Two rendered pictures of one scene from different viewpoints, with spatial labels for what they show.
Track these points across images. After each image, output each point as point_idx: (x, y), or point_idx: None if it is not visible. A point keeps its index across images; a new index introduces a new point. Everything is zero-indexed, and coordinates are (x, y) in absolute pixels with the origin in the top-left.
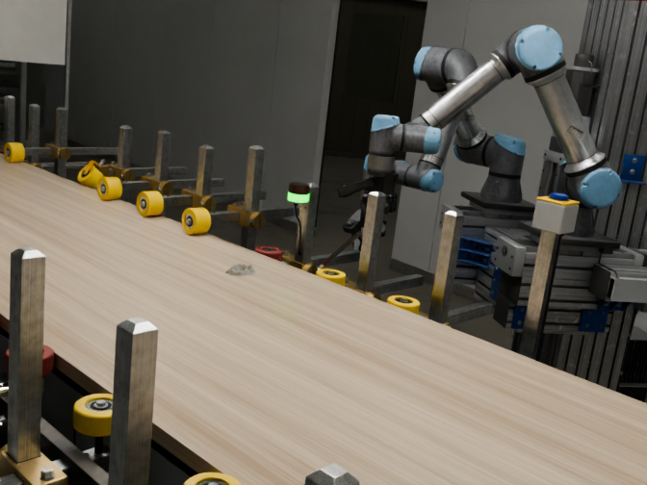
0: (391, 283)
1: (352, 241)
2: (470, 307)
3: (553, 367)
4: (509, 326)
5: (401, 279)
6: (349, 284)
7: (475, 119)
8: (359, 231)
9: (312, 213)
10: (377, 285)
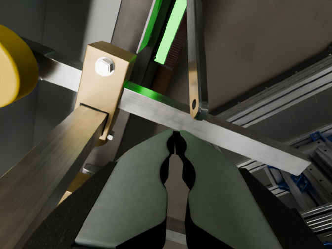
0: (203, 140)
1: (189, 68)
2: (177, 237)
3: (311, 203)
4: None
5: (244, 150)
6: (95, 81)
7: None
8: (196, 112)
9: None
10: (166, 124)
